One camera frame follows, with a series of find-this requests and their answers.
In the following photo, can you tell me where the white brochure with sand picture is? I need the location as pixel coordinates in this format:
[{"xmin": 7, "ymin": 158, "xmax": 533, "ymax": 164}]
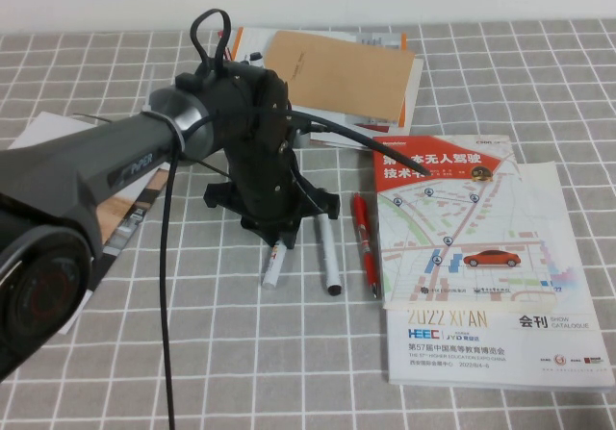
[{"xmin": 7, "ymin": 111, "xmax": 163, "ymax": 329}]

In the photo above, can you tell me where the grey checked tablecloth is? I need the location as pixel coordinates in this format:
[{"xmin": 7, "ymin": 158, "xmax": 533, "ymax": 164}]
[{"xmin": 0, "ymin": 18, "xmax": 616, "ymax": 430}]

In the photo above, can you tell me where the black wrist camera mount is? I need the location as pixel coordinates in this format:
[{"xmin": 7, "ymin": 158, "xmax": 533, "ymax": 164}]
[{"xmin": 254, "ymin": 68, "xmax": 302, "ymax": 162}]

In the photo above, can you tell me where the red and white map book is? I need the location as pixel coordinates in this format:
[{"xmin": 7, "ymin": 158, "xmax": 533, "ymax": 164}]
[{"xmin": 371, "ymin": 135, "xmax": 562, "ymax": 312}]

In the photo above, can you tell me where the white paint marker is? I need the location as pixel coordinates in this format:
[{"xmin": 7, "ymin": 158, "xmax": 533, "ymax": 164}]
[{"xmin": 261, "ymin": 240, "xmax": 291, "ymax": 290}]

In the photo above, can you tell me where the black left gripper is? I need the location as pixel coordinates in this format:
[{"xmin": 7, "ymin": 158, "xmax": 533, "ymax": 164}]
[{"xmin": 203, "ymin": 145, "xmax": 339, "ymax": 251}]

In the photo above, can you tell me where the black cable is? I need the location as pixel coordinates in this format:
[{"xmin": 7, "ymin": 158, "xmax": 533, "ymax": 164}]
[
  {"xmin": 189, "ymin": 9, "xmax": 233, "ymax": 74},
  {"xmin": 269, "ymin": 106, "xmax": 432, "ymax": 177},
  {"xmin": 160, "ymin": 112, "xmax": 178, "ymax": 430}
]

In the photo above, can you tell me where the white cable tie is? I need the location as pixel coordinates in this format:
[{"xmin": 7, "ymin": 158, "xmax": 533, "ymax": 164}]
[{"xmin": 141, "ymin": 105, "xmax": 188, "ymax": 163}]

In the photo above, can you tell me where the white show catalogue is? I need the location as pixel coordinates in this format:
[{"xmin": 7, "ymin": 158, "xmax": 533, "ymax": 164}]
[{"xmin": 384, "ymin": 161, "xmax": 616, "ymax": 393}]

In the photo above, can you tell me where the brown kraft notebook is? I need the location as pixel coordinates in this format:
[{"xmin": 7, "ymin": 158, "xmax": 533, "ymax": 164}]
[{"xmin": 264, "ymin": 31, "xmax": 416, "ymax": 127}]

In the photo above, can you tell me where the red pen with white print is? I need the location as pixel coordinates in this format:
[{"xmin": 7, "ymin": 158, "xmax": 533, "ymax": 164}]
[{"xmin": 352, "ymin": 192, "xmax": 379, "ymax": 300}]

